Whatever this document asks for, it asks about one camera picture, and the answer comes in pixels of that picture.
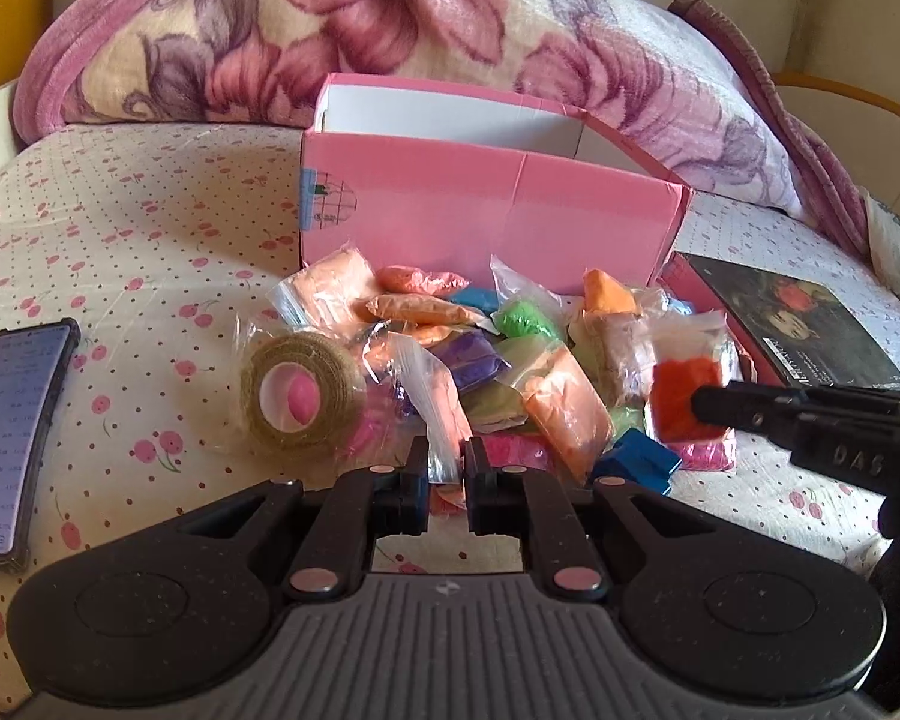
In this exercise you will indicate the smartphone in dark case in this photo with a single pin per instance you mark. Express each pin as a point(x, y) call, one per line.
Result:
point(33, 366)

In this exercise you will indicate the yellow-green clay bag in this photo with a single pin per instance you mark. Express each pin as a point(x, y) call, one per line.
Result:
point(497, 405)

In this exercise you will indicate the floral purple blanket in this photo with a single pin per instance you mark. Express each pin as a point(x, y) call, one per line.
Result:
point(681, 81)

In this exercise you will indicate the green clay bag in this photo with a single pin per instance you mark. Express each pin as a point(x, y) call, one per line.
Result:
point(520, 318)

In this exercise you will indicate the coral clay bag top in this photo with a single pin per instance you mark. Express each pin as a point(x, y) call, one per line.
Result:
point(404, 279)

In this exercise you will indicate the magenta clay bag bottom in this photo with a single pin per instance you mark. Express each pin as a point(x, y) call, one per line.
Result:
point(512, 449)

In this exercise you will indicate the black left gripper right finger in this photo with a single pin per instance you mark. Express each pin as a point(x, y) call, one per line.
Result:
point(531, 506)

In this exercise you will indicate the red clay bag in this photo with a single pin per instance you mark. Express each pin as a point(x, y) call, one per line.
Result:
point(673, 384)

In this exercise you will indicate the large orange clay bag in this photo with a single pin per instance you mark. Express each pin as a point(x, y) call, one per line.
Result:
point(560, 399)

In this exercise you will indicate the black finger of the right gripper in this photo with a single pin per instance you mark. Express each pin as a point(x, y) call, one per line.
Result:
point(782, 413)

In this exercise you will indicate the pink clay bag right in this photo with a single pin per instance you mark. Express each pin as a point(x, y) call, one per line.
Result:
point(716, 455)

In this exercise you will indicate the gold ribbon tape roll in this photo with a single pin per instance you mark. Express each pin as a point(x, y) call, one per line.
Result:
point(301, 391)

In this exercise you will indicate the cyan clay bag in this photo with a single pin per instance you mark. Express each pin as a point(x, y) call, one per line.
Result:
point(482, 299)

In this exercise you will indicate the blue clay bag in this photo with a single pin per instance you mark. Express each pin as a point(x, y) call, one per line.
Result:
point(639, 459)

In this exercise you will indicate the light orange clay bag left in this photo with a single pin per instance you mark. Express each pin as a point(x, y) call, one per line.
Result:
point(331, 294)

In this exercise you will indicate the tan clay bag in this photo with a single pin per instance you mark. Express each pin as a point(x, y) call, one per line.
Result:
point(616, 352)

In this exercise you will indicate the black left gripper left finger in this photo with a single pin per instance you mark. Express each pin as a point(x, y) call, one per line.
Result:
point(344, 523)

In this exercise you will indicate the purple clay bag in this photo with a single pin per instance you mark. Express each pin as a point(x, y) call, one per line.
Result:
point(471, 359)

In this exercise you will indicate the orange clay bag upper right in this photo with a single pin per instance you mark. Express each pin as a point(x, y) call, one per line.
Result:
point(605, 295)

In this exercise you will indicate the peach clay bag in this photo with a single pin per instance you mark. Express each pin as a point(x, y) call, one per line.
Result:
point(434, 395)

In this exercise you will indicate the pink cardboard box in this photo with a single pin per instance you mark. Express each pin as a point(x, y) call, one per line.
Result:
point(450, 177)

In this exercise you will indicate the orange clay bag long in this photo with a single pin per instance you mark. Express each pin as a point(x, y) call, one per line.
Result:
point(419, 308)

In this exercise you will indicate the dark floral book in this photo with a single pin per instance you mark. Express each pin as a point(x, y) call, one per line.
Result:
point(797, 333)

